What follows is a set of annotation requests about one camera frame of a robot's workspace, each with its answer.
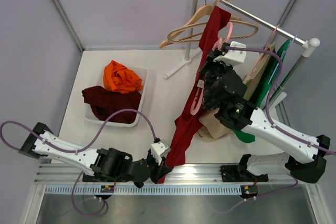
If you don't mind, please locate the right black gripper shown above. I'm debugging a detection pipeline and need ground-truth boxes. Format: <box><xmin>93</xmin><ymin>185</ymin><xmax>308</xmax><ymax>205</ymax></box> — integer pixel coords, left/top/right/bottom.
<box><xmin>199</xmin><ymin>50</ymin><xmax>235</xmax><ymax>108</ymax></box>

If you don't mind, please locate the pink plastic hanger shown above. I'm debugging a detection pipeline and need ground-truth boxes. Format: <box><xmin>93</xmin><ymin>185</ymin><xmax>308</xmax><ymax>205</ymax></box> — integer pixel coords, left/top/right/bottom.
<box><xmin>190</xmin><ymin>22</ymin><xmax>233</xmax><ymax>115</ymax></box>

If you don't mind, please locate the beige plastic hanger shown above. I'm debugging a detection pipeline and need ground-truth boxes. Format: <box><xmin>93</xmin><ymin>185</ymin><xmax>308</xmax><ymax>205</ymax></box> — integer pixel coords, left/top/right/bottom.
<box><xmin>166</xmin><ymin>0</ymin><xmax>259</xmax><ymax>44</ymax></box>

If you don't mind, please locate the red t shirt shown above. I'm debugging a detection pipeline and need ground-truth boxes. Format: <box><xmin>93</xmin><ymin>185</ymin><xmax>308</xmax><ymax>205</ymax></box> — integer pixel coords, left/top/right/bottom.
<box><xmin>165</xmin><ymin>6</ymin><xmax>231</xmax><ymax>169</ymax></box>

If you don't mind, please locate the wooden hanger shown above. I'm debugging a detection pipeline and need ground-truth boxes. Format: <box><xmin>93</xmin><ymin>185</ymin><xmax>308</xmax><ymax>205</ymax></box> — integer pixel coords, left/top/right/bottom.
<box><xmin>159</xmin><ymin>0</ymin><xmax>218</xmax><ymax>49</ymax></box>

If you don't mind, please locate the maroon t shirt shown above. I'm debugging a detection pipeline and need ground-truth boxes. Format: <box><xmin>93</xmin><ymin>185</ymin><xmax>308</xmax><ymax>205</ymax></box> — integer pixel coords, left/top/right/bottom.
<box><xmin>82</xmin><ymin>86</ymin><xmax>141</xmax><ymax>121</ymax></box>

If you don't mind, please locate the orange t shirt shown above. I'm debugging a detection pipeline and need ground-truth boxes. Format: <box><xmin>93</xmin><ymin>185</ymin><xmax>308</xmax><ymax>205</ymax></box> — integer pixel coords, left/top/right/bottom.
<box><xmin>102</xmin><ymin>60</ymin><xmax>143</xmax><ymax>94</ymax></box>

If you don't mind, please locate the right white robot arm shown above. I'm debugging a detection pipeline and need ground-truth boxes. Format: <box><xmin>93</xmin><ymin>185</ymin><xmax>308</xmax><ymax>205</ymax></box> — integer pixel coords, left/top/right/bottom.
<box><xmin>200</xmin><ymin>49</ymin><xmax>330</xmax><ymax>184</ymax></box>

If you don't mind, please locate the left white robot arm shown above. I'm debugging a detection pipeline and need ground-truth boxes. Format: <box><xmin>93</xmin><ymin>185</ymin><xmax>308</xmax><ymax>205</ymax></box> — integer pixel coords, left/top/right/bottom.
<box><xmin>19</xmin><ymin>123</ymin><xmax>172</xmax><ymax>188</ymax></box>

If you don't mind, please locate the green t shirt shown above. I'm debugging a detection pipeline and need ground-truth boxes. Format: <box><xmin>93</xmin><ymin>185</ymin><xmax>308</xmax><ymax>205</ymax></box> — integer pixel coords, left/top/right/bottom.
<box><xmin>234</xmin><ymin>40</ymin><xmax>290</xmax><ymax>143</ymax></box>

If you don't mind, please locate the beige t shirt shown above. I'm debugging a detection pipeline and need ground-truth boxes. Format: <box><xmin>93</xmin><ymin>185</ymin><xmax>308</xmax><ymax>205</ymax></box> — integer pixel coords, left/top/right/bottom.
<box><xmin>197</xmin><ymin>44</ymin><xmax>275</xmax><ymax>141</ymax></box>

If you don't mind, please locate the blue hanger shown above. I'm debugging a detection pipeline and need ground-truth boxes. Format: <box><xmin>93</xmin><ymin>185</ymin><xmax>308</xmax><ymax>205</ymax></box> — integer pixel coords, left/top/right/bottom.
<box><xmin>266</xmin><ymin>35</ymin><xmax>297</xmax><ymax>85</ymax></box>

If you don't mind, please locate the metal clothes rack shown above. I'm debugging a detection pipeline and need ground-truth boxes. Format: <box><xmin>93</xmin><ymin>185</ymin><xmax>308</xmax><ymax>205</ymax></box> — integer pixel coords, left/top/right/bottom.
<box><xmin>163</xmin><ymin>0</ymin><xmax>321</xmax><ymax>109</ymax></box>

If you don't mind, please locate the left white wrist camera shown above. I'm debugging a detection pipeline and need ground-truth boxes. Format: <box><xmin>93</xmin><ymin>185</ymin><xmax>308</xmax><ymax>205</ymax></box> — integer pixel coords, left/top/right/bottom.
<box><xmin>150</xmin><ymin>138</ymin><xmax>171</xmax><ymax>165</ymax></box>

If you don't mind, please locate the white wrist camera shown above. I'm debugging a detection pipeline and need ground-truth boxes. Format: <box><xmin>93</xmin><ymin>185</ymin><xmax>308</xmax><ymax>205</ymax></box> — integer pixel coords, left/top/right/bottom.
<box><xmin>214</xmin><ymin>42</ymin><xmax>246</xmax><ymax>66</ymax></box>
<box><xmin>150</xmin><ymin>138</ymin><xmax>171</xmax><ymax>165</ymax></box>

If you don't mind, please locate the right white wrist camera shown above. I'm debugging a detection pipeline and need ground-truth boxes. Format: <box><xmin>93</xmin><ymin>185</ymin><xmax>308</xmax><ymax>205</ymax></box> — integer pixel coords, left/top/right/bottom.
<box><xmin>214</xmin><ymin>42</ymin><xmax>246</xmax><ymax>66</ymax></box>

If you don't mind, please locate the aluminium mounting rail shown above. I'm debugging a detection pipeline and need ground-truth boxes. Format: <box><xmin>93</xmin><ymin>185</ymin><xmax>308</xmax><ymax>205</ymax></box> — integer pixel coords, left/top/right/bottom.
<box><xmin>34</xmin><ymin>163</ymin><xmax>319</xmax><ymax>184</ymax></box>

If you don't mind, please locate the white slotted cable duct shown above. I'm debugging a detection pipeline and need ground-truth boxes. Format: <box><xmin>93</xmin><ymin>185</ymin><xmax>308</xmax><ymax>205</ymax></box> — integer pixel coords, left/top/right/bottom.
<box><xmin>45</xmin><ymin>185</ymin><xmax>242</xmax><ymax>195</ymax></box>

